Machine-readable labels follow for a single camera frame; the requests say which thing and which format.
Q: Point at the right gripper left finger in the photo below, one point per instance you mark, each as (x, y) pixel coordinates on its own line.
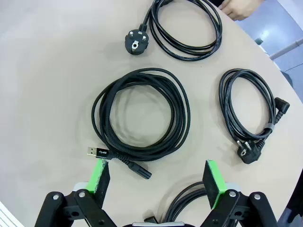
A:
(99, 184)

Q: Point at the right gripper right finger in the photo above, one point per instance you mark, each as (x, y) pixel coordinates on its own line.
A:
(213, 184)

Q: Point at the person's left hand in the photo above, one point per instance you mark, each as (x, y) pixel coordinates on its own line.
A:
(239, 8)

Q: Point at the white slatted platform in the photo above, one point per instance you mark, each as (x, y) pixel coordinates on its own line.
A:
(7, 217)

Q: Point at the gray table foot cap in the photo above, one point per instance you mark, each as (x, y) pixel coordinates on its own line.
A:
(259, 40)

